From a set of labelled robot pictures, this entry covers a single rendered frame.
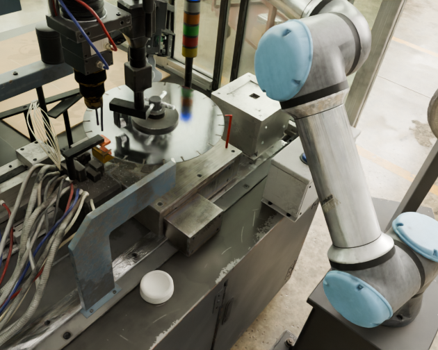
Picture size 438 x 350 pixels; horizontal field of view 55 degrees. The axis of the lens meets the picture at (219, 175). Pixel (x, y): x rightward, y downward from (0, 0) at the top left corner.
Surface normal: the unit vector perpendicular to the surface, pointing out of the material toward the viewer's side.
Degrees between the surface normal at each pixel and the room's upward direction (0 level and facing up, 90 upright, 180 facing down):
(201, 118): 0
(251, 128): 90
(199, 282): 0
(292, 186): 90
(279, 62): 84
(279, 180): 90
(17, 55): 0
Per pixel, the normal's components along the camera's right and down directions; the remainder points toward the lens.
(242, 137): -0.63, 0.48
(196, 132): 0.10, -0.73
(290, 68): -0.83, 0.22
